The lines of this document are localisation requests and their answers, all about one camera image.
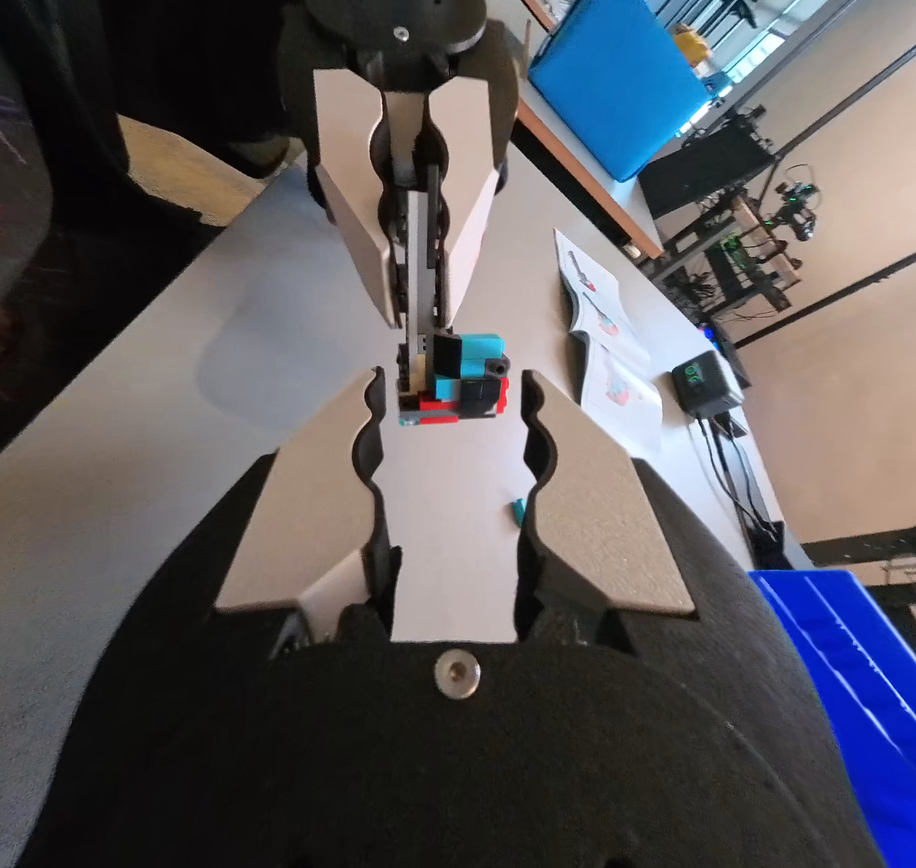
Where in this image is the yellow object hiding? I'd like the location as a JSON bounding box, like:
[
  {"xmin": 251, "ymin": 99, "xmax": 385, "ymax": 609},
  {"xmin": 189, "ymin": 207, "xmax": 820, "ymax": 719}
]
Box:
[{"xmin": 673, "ymin": 23, "xmax": 713, "ymax": 71}]

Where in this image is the black device green light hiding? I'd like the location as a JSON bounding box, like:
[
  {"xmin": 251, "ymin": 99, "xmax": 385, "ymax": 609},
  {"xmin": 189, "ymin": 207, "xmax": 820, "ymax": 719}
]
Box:
[{"xmin": 762, "ymin": 163, "xmax": 820, "ymax": 242}]

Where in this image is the multicolour toy brick model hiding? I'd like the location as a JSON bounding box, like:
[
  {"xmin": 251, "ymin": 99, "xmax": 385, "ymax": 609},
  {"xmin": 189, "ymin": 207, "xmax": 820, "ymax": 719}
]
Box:
[{"xmin": 395, "ymin": 163, "xmax": 512, "ymax": 427}]

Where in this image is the computer with rainbow lights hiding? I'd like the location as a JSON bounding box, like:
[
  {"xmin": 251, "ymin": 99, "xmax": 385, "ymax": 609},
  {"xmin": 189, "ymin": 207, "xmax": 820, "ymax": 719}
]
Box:
[{"xmin": 697, "ymin": 320, "xmax": 752, "ymax": 391}]

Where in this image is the person's left forearm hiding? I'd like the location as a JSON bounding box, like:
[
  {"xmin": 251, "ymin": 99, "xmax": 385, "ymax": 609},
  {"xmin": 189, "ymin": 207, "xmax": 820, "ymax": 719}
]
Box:
[{"xmin": 100, "ymin": 0, "xmax": 319, "ymax": 178}]

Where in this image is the person's black jacket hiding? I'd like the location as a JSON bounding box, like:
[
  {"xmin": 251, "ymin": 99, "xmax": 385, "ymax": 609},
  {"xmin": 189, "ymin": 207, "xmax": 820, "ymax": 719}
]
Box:
[{"xmin": 0, "ymin": 0, "xmax": 144, "ymax": 454}]

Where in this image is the black metal equipment rack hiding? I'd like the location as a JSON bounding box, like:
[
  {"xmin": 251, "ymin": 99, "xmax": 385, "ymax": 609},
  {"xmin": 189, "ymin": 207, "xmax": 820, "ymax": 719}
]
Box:
[{"xmin": 662, "ymin": 188, "xmax": 802, "ymax": 318}]

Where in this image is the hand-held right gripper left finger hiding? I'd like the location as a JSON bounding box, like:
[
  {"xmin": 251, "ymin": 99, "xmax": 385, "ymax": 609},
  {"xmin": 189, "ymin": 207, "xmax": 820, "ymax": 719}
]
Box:
[{"xmin": 213, "ymin": 367, "xmax": 405, "ymax": 641}]

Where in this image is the toy brick instruction booklet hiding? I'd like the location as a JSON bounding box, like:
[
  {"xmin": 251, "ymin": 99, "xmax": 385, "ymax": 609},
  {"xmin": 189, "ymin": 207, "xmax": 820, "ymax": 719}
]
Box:
[{"xmin": 554, "ymin": 230, "xmax": 665, "ymax": 454}]

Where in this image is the black cable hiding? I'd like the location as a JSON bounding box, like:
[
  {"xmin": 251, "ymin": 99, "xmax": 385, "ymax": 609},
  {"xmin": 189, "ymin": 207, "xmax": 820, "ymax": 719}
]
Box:
[
  {"xmin": 716, "ymin": 417, "xmax": 781, "ymax": 547},
  {"xmin": 697, "ymin": 413, "xmax": 770, "ymax": 540}
]

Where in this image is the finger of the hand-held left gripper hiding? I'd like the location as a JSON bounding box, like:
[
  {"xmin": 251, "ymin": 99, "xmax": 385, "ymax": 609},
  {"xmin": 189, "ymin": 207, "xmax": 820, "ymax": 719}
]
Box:
[
  {"xmin": 427, "ymin": 78, "xmax": 500, "ymax": 331},
  {"xmin": 312, "ymin": 68, "xmax": 399, "ymax": 331}
]

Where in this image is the blue plastic storage bin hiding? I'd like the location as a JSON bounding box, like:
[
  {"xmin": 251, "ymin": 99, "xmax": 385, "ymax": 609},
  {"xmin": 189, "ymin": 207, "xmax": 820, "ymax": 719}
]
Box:
[{"xmin": 748, "ymin": 569, "xmax": 916, "ymax": 868}]

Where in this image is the black charger green display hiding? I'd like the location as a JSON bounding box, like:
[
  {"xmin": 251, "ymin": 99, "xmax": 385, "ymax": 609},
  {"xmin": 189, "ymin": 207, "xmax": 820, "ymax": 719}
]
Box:
[{"xmin": 671, "ymin": 350, "xmax": 745, "ymax": 418}]

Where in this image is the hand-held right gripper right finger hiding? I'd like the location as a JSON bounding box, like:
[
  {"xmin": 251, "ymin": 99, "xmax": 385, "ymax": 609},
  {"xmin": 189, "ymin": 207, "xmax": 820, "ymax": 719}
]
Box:
[{"xmin": 512, "ymin": 370, "xmax": 697, "ymax": 643}]

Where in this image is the blue fabric box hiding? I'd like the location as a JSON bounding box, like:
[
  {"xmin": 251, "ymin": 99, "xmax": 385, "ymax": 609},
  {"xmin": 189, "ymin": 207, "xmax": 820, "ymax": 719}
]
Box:
[{"xmin": 528, "ymin": 0, "xmax": 713, "ymax": 183}]

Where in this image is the white desk wooden edge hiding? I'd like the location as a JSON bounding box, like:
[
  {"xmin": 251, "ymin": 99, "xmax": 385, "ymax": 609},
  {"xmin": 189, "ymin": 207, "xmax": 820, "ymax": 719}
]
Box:
[{"xmin": 490, "ymin": 0, "xmax": 666, "ymax": 261}]

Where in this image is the black flat panel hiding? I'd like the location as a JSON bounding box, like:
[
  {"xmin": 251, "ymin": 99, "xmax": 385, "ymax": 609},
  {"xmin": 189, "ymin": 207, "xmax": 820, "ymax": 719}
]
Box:
[{"xmin": 637, "ymin": 122, "xmax": 777, "ymax": 219}]

